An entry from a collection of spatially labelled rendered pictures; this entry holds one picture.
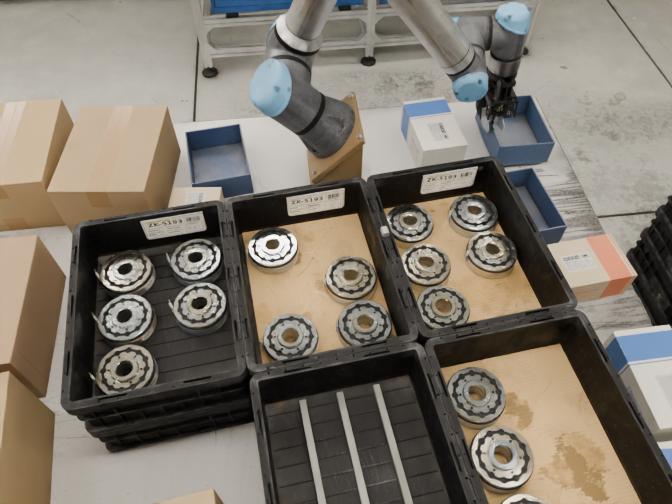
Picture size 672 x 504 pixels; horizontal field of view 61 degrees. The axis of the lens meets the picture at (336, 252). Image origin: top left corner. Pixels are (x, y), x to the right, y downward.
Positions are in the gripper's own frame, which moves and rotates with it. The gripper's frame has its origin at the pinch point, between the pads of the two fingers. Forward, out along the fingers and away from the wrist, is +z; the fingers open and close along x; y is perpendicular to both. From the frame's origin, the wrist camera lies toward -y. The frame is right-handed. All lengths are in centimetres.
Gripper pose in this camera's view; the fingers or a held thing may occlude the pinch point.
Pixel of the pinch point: (488, 126)
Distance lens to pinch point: 163.3
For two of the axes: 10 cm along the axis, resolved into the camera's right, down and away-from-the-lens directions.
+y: 0.9, 8.0, -5.9
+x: 9.9, -1.2, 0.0
